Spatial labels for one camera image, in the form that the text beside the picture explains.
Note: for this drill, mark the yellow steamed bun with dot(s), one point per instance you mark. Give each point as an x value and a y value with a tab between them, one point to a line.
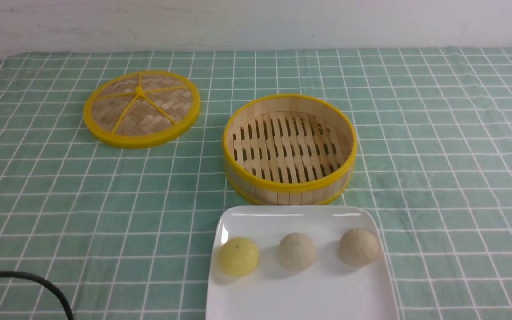
238	257

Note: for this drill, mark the white steamed bun front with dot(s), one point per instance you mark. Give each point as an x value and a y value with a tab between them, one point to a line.
296	252

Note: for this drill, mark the white steamed bun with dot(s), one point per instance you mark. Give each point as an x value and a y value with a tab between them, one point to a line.
358	247
296	252

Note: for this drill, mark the white square plate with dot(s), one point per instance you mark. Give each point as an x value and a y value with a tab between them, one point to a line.
328	290

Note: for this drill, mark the yellow rimmed bamboo steamer basket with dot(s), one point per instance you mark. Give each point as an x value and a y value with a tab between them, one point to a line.
289	149

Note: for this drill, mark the yellow rimmed bamboo steamer lid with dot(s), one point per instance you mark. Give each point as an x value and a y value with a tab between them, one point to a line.
142	109

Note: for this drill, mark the green checkered tablecloth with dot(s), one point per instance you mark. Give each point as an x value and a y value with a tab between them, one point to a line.
126	234

